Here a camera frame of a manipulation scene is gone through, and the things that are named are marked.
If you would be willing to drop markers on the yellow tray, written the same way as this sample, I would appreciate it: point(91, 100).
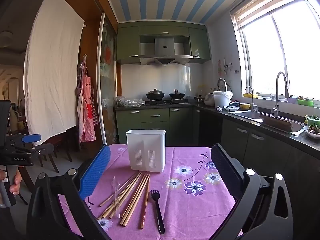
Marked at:
point(250, 95)

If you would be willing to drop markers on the white plastic utensil holder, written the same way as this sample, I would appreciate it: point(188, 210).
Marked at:
point(146, 142)

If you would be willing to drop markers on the pink floral tablecloth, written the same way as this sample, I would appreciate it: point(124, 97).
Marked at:
point(190, 210)

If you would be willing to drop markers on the clear plastic bag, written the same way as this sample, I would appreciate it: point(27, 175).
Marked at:
point(130, 101)

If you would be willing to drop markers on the red checkered apron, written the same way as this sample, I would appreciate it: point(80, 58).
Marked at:
point(86, 110)

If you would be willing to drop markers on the hanging wall decoration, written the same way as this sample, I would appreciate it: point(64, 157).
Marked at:
point(219, 67)

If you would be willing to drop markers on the black wok pan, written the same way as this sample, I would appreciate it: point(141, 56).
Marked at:
point(177, 95)

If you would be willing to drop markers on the small metal pot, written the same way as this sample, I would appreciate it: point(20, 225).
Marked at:
point(199, 99)

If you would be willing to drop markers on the white plastic bucket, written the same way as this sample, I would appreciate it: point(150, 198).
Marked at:
point(222, 99)

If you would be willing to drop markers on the black gas stove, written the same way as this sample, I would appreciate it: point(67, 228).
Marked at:
point(165, 102)

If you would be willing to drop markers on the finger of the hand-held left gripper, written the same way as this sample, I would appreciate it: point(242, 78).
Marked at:
point(31, 138)
point(42, 149)

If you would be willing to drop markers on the wooden board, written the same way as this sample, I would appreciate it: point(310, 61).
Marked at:
point(275, 123)

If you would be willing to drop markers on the black wok with lid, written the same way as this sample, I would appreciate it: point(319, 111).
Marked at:
point(155, 95)

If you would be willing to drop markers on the white rice cooker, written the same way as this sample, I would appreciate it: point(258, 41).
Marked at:
point(209, 100)

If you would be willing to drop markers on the sliding glass door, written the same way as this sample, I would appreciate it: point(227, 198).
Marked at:
point(107, 80)

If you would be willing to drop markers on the purple bowl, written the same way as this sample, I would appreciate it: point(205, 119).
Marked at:
point(292, 100)

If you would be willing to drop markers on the yellow bowl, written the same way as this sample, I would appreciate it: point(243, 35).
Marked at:
point(244, 106)

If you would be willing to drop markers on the row of wall hooks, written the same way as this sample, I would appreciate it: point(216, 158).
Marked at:
point(231, 66)

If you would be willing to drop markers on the green base kitchen cabinets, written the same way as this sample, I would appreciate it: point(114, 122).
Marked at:
point(155, 116)

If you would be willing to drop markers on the white hanging sheet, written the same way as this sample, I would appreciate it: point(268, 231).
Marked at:
point(52, 67)

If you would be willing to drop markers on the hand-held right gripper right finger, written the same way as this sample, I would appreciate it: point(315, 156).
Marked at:
point(225, 165)

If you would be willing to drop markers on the white dish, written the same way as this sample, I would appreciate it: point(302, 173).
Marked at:
point(231, 108)

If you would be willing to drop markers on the window blind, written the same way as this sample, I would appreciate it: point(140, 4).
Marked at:
point(262, 7)

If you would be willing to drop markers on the dark stone countertop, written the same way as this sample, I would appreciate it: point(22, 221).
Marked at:
point(250, 122)

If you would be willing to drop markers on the crumpled cloth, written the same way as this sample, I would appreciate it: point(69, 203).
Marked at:
point(219, 109)

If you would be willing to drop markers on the steel range hood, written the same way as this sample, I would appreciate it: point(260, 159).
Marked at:
point(163, 47)

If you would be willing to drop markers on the dark wooden chair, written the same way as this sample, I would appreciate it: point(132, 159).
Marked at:
point(58, 142)

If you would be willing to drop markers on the plate of food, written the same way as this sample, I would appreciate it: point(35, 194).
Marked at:
point(312, 132)

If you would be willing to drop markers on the window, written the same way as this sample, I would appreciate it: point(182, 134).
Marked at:
point(287, 55)

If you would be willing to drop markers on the steel sink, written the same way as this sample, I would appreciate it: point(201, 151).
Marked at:
point(250, 115)

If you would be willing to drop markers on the yellow mug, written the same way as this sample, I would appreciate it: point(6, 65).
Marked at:
point(21, 124)

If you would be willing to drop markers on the person's left hand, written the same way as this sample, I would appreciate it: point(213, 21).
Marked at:
point(15, 183)

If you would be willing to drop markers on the tall steel faucet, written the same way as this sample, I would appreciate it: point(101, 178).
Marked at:
point(277, 90)

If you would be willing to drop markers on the green vegetable container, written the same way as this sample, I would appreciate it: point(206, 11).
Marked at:
point(312, 120)

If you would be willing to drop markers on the green basket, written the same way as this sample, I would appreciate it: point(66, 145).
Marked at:
point(305, 103)

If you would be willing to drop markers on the set of wooden chopsticks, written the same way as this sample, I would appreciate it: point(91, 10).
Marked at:
point(136, 192)

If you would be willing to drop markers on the green upper kitchen cabinets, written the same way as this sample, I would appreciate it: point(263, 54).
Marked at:
point(127, 42)

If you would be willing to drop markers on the small steel faucet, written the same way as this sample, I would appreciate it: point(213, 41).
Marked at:
point(252, 100)

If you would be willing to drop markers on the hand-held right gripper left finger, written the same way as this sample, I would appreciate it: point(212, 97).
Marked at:
point(96, 172)

